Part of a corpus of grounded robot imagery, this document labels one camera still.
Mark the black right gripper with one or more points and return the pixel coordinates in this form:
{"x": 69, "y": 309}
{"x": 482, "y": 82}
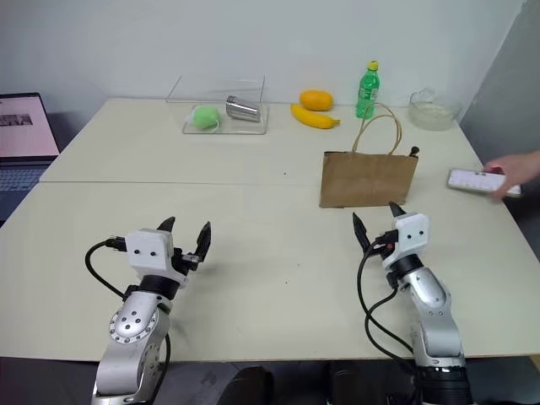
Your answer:
{"x": 386, "y": 244}

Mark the brown paper bag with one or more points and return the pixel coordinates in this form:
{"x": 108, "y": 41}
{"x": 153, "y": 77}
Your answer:
{"x": 367, "y": 177}

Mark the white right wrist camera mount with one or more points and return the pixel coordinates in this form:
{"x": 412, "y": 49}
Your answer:
{"x": 411, "y": 236}

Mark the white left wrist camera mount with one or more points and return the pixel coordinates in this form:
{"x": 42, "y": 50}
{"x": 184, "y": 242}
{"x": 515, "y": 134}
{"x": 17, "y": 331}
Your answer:
{"x": 147, "y": 249}

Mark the clear plastic box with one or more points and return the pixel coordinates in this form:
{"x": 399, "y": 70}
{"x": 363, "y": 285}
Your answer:
{"x": 240, "y": 127}

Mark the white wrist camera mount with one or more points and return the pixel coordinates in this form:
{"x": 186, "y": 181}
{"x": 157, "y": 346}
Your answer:
{"x": 147, "y": 249}
{"x": 411, "y": 236}

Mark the grey laptop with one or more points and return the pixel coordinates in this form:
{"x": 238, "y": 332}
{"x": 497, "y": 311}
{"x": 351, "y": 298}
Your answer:
{"x": 25, "y": 139}

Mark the clear glass bowl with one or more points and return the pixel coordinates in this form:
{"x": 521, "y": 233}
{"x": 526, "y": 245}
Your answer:
{"x": 430, "y": 114}

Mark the person's bare hand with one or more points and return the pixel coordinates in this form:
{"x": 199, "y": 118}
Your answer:
{"x": 521, "y": 169}

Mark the black round knob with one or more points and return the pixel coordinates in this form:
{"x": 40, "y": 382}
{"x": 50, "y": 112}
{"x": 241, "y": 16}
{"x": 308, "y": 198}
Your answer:
{"x": 415, "y": 149}

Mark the orange mango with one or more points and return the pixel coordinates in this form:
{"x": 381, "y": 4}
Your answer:
{"x": 316, "y": 100}

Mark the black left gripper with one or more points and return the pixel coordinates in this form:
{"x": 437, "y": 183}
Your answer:
{"x": 183, "y": 260}

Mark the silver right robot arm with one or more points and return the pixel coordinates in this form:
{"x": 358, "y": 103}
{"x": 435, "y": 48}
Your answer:
{"x": 430, "y": 295}

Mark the yellow banana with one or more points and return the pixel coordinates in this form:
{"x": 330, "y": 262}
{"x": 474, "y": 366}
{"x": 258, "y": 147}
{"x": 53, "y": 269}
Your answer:
{"x": 312, "y": 118}

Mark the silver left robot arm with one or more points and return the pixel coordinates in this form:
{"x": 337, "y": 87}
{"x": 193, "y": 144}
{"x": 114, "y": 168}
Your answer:
{"x": 135, "y": 325}

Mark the stainless steel cup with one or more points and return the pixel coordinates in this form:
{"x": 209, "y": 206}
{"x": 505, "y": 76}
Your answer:
{"x": 242, "y": 109}

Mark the green plastic bottle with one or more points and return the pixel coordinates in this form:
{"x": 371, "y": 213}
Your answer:
{"x": 367, "y": 93}

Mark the green ball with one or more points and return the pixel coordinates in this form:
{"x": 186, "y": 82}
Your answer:
{"x": 205, "y": 117}

